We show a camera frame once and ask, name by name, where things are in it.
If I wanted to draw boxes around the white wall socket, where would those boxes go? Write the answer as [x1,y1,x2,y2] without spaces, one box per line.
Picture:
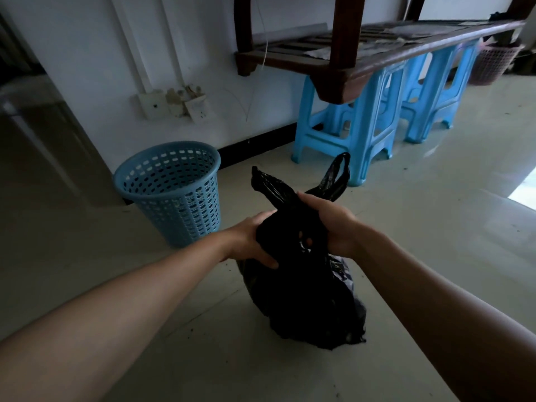
[138,91,171,120]
[185,95,211,124]

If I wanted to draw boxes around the white wall cable conduit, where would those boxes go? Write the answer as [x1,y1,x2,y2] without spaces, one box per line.
[110,0,185,94]

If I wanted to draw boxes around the person's left forearm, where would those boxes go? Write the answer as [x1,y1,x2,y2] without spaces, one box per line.
[0,228,235,402]

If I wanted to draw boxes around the blue perforated plastic wastebasket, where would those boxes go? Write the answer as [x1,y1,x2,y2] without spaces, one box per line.
[113,141,222,248]

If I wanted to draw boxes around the dark wooden table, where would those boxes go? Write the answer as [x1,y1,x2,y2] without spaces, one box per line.
[233,0,536,105]

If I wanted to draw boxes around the pink perforated plastic basket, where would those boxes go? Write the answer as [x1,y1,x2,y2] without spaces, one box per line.
[468,42,524,86]

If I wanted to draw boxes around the door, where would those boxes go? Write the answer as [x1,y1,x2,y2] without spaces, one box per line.
[0,12,122,210]

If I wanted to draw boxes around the person's left hand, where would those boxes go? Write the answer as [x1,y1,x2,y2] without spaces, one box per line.
[223,209,280,270]

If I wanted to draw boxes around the person's right hand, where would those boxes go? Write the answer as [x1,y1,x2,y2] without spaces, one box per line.
[296,192,364,259]

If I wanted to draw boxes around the blue plastic stool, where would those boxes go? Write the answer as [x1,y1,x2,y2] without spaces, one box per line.
[291,63,407,187]
[400,39,480,144]

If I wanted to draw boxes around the person's right forearm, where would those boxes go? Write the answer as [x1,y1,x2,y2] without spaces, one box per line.
[351,222,536,402]

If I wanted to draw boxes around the black plastic garbage bag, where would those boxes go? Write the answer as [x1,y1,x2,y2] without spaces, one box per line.
[237,152,367,351]

